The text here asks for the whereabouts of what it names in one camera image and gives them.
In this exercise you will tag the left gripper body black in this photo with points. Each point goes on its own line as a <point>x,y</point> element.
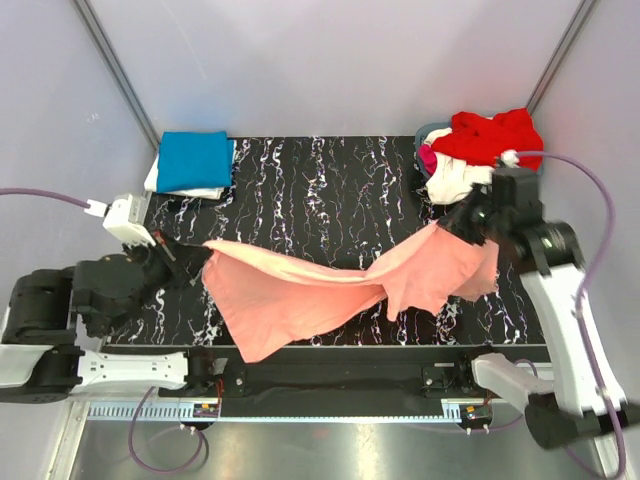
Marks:
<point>160,267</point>

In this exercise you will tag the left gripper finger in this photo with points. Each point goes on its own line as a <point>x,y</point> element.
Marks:
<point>184,277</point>
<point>185,256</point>

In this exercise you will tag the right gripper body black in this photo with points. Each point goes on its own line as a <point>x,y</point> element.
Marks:
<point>494,218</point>

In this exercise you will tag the salmon pink t shirt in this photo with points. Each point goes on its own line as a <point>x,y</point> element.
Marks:
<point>269,300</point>

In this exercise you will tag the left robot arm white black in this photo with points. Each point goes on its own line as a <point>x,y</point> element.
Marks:
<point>41,361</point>

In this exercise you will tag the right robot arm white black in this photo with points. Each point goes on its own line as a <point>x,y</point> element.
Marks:
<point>584,400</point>

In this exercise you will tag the white crumpled t shirt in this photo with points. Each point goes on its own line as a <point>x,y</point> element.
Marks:
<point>454,178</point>

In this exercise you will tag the red t shirt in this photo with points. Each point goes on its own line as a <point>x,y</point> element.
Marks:
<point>479,141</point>

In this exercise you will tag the magenta garment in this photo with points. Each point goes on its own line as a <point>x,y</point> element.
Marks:
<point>428,158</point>

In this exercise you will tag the folded white t shirt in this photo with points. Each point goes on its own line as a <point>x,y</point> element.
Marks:
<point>150,185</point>

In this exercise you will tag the folded blue t shirt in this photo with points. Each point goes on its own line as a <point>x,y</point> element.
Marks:
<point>194,160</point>

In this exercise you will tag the grey blue laundry basket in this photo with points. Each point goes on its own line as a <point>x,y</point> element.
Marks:
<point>419,139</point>

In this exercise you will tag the black marble pattern mat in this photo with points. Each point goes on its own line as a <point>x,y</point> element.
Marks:
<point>342,202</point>

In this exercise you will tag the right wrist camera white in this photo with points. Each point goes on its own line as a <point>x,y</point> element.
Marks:
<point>508,159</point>

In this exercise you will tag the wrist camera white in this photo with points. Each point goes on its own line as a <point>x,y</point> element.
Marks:
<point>124,218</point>
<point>508,159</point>

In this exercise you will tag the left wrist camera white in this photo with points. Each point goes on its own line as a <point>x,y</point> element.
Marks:
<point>124,218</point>

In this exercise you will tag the aluminium rail frame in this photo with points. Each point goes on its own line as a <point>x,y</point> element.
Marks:
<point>159,440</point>

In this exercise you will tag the black mounting base plate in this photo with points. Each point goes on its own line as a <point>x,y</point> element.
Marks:
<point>335,382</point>

